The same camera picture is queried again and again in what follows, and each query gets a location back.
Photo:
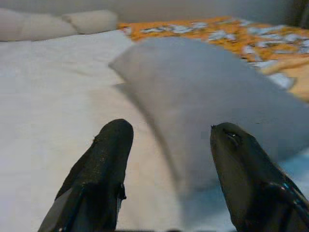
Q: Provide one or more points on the white quilted mattress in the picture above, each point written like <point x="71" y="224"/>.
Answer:
<point x="48" y="96"/>

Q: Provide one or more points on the grey pillow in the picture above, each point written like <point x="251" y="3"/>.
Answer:
<point x="193" y="96"/>

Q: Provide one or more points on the yellow cartoon print blanket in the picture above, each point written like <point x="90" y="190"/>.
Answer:
<point x="217" y="36"/>

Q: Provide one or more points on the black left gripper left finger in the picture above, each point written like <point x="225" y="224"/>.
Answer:
<point x="101" y="174"/>

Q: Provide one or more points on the long cream bolster pillow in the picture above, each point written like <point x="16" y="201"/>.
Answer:
<point x="29" y="26"/>

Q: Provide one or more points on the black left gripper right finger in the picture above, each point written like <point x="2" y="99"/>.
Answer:
<point x="246" y="183"/>

